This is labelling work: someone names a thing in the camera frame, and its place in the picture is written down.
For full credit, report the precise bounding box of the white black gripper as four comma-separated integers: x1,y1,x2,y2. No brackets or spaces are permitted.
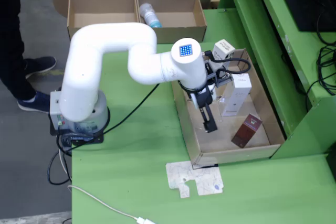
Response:
186,83,218,134

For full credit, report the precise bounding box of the red Secret W box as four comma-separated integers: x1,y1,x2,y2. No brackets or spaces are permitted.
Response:
230,113,263,148

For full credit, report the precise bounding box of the grey robot base box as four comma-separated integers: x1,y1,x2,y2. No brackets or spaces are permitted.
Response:
49,90,66,131

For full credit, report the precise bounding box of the shallow cardboard tray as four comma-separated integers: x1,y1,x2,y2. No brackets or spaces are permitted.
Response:
171,48,286,169

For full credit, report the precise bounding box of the empty open cardboard box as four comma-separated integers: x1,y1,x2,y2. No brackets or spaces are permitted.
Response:
51,0,141,42

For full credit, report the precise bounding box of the tall white carton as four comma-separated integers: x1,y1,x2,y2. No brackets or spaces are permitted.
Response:
221,73,253,117

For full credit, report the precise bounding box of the white cow print carton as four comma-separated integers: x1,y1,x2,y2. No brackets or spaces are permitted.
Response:
212,39,236,71

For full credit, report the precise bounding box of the beige line-patterned card piece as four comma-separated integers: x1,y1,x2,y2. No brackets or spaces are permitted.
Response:
165,160,225,199

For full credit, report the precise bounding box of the green metal rack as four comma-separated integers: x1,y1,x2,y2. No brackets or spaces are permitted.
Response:
217,0,336,161

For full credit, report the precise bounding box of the white bottle teal cap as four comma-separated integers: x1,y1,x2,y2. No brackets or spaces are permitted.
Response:
139,3,163,28

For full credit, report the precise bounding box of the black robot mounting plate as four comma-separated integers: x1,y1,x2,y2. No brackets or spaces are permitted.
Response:
49,123,104,146

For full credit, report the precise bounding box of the dark blue sneaker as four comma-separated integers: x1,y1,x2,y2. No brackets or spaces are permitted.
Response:
23,56,57,80
17,91,52,114

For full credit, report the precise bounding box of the person in dark trousers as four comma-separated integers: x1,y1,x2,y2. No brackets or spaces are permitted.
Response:
0,0,37,101

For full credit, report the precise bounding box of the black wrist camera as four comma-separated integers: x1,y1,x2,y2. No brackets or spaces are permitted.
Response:
214,68,234,88

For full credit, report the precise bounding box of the black camera cable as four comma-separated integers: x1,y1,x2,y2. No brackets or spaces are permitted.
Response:
204,50,252,74

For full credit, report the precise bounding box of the black cable bundle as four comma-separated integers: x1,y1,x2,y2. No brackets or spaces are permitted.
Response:
306,6,336,96

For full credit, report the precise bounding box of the white cable with plug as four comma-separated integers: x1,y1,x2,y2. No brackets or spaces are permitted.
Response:
67,185,158,224

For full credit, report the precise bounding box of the black power cable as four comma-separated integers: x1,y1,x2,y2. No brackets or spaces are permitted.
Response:
47,83,161,186

